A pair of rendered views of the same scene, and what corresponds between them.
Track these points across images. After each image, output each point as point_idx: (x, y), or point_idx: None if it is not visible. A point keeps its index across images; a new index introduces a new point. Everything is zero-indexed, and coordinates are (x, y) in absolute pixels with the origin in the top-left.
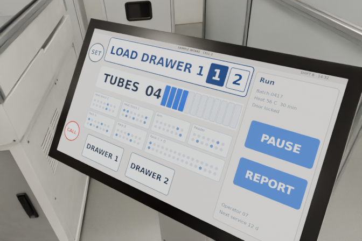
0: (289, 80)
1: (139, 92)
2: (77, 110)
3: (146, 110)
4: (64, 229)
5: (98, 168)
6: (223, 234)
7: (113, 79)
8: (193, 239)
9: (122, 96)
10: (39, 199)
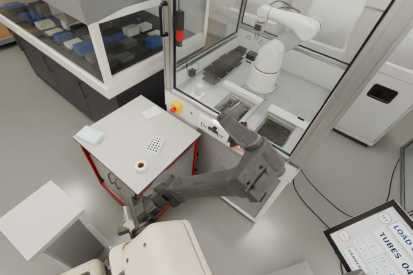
0: None
1: (397, 260)
2: (353, 230)
3: (396, 271)
4: (263, 213)
5: (348, 264)
6: None
7: (386, 240)
8: None
9: (386, 251)
10: (269, 199)
